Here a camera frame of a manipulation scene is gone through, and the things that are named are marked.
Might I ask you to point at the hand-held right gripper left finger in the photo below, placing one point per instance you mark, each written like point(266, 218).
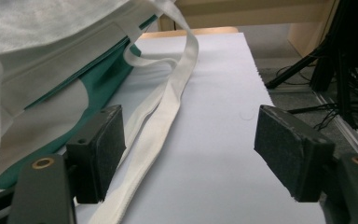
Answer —
point(105, 155)

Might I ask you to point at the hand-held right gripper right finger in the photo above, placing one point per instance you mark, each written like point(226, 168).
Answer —
point(289, 149)

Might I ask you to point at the black tripod stand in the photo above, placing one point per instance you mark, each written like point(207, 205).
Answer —
point(345, 56)

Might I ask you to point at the beige wooden desk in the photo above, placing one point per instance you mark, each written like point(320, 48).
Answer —
point(230, 14)

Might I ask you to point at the metal floor rail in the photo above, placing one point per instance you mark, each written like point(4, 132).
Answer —
point(351, 133)

